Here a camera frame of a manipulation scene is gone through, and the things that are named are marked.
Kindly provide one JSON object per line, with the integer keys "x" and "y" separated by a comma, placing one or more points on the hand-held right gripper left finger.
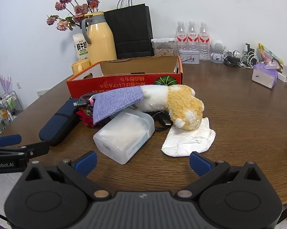
{"x": 85, "y": 163}

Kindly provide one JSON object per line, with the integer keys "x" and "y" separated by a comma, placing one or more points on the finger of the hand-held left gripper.
{"x": 36, "y": 148}
{"x": 8, "y": 140}

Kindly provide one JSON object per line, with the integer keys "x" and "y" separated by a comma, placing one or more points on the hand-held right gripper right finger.
{"x": 200, "y": 163}

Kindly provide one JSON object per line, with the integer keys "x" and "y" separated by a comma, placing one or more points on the white cloth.
{"x": 188, "y": 143}

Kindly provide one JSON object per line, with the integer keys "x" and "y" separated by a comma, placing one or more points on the navy zip case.
{"x": 59, "y": 124}

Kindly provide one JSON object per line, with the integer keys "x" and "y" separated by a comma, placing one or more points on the red artificial rose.
{"x": 86, "y": 119}

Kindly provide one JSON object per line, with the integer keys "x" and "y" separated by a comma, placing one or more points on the translucent white plastic box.
{"x": 122, "y": 138}

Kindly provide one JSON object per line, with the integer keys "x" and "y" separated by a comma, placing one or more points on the white and yellow plush toy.
{"x": 181, "y": 105}

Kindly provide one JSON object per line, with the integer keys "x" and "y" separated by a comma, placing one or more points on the purple fabric pouch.
{"x": 112, "y": 102}

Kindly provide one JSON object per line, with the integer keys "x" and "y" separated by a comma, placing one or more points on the orange cardboard box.
{"x": 124, "y": 80}

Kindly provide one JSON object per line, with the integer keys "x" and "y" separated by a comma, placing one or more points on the storage rack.
{"x": 5, "y": 109}

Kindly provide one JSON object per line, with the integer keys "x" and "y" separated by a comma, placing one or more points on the yellow mug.
{"x": 80, "y": 66}

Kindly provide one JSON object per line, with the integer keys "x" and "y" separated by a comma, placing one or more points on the printed tin box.
{"x": 188, "y": 58}

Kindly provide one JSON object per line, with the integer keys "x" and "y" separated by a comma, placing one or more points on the purple tissue pack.
{"x": 262, "y": 76}

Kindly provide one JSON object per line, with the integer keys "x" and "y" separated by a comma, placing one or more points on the white milk carton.
{"x": 81, "y": 49}

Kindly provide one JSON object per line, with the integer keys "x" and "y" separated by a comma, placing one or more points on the white robot toy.
{"x": 217, "y": 47}

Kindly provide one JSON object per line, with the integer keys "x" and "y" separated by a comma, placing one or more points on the clear container of seeds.
{"x": 163, "y": 51}

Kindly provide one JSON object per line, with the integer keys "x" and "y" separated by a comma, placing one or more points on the yellow thermos jug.
{"x": 100, "y": 43}

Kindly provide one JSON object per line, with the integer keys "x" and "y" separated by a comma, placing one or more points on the water bottle with red label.
{"x": 192, "y": 35}
{"x": 204, "y": 40}
{"x": 181, "y": 35}

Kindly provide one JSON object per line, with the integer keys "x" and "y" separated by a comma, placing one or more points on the black paper bag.
{"x": 129, "y": 33}

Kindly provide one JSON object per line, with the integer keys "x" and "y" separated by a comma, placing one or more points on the dried rose bouquet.
{"x": 80, "y": 9}

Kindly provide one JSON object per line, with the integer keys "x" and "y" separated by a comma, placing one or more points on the white wall socket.
{"x": 19, "y": 85}

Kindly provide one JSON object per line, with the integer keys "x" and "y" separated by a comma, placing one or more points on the purple wall decal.
{"x": 5, "y": 82}

